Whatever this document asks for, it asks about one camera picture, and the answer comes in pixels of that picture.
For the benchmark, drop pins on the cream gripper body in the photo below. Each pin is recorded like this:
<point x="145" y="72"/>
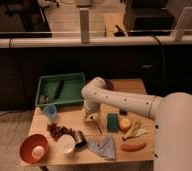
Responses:
<point x="92" y="117"/>

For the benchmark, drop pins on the small metal cup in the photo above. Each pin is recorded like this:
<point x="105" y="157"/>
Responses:
<point x="80" y="140"/>

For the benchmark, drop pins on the silver metal fork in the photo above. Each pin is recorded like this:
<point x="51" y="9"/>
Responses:
<point x="97" y="128"/>

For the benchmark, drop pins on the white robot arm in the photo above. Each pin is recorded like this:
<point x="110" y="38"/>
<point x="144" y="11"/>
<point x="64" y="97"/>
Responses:
<point x="172" y="115"/>

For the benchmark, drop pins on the dark utensil in tray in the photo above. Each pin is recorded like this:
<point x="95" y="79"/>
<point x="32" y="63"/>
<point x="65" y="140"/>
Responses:
<point x="58" y="89"/>

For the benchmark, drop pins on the green plastic tray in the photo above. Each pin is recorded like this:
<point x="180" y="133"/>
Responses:
<point x="70" y="93"/>

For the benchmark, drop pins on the small grey object in tray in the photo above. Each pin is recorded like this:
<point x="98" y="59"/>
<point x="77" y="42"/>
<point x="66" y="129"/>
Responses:
<point x="43" y="99"/>

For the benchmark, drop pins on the green sponge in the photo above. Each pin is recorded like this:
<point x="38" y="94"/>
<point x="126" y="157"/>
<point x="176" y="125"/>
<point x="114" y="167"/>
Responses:
<point x="112" y="122"/>

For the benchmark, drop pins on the black rectangular block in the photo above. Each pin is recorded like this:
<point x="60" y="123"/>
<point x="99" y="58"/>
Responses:
<point x="122" y="112"/>

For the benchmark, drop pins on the blue grey cloth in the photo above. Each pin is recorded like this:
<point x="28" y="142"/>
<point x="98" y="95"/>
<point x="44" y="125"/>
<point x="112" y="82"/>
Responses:
<point x="105" y="148"/>

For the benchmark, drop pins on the orange peach fruit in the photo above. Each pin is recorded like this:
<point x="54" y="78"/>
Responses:
<point x="125" y="124"/>

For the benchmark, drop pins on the purple bowl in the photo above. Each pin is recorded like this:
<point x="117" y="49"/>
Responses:
<point x="109" y="85"/>

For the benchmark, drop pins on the white cup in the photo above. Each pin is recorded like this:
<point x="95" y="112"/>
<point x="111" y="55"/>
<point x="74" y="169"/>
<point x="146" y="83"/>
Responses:
<point x="66" y="144"/>

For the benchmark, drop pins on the dark red grape bunch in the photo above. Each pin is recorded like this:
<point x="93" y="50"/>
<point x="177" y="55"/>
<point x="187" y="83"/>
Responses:
<point x="57" y="131"/>

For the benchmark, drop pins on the light blue plastic cup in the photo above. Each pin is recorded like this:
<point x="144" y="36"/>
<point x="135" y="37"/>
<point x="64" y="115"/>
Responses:
<point x="50" y="112"/>

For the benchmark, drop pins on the banana peel toy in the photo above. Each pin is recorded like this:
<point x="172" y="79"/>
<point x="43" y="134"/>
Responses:
<point x="135" y="131"/>

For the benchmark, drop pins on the orange sausage toy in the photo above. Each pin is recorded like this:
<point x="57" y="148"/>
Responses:
<point x="133" y="147"/>

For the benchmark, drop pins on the white egg object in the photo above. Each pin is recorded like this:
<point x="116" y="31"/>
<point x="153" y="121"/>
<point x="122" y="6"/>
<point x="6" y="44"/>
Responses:
<point x="38" y="152"/>

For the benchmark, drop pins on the red bowl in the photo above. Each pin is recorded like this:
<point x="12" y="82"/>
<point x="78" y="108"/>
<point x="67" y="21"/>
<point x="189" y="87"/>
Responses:
<point x="29" y="144"/>

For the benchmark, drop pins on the black object on far desk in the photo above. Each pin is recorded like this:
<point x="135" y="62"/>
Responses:
<point x="119" y="32"/>

